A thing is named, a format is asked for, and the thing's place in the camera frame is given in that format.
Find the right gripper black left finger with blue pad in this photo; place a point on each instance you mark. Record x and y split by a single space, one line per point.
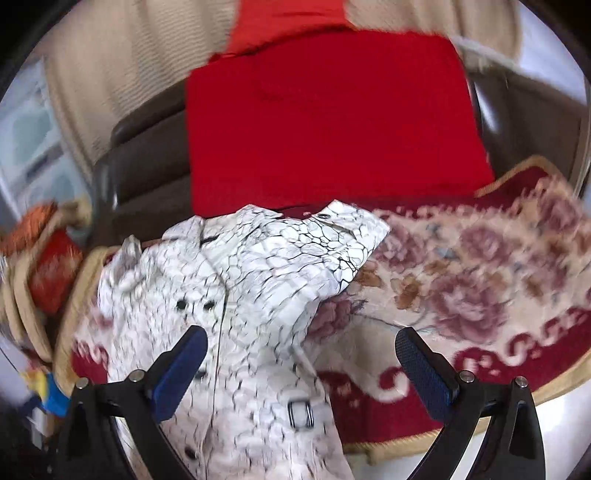
88 444

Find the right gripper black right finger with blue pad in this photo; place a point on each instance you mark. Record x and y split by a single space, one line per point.
513 445

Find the white crackle-pattern coat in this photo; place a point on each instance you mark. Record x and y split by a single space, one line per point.
253 280

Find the beige folded quilt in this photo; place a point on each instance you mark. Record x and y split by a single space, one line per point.
29 328

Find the red embroidered pillow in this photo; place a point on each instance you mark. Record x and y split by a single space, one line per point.
54 272

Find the orange patterned cloth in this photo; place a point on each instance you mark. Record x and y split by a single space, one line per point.
28 229

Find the red blanket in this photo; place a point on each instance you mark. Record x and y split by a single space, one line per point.
302 108

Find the window with grey frame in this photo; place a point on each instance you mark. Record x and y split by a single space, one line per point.
36 164

